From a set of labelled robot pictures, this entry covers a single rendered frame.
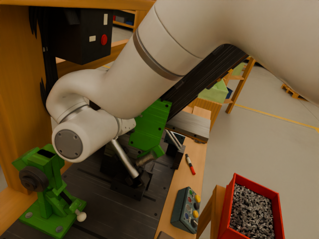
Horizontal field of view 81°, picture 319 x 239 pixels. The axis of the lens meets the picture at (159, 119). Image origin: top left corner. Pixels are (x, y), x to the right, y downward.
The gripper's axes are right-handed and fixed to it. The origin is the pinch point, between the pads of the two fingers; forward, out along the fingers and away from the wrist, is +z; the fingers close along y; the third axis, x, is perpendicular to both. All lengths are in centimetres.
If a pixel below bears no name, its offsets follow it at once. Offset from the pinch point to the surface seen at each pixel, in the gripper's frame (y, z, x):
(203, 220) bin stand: -76, 35, 6
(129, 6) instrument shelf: 33.0, 9.9, -14.4
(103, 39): 24.2, -1.7, -4.5
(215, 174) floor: -112, 146, 7
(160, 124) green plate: -9.2, 2.7, -7.1
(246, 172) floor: -134, 169, -25
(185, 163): -36.3, 26.8, -1.9
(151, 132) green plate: -10.2, 2.8, -2.6
